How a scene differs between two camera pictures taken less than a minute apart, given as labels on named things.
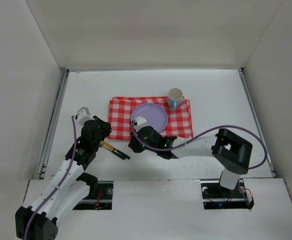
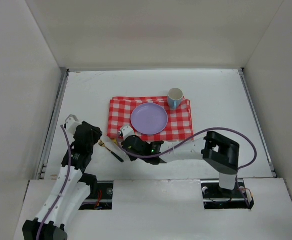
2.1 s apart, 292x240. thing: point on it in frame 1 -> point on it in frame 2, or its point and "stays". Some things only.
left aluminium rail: (41, 170) stays
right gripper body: (135, 144) -> (128, 144)
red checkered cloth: (179, 123) stays
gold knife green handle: (119, 155) -> (115, 141)
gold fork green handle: (107, 145) -> (101, 143)
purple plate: (155, 115) stays
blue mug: (174, 97) stays
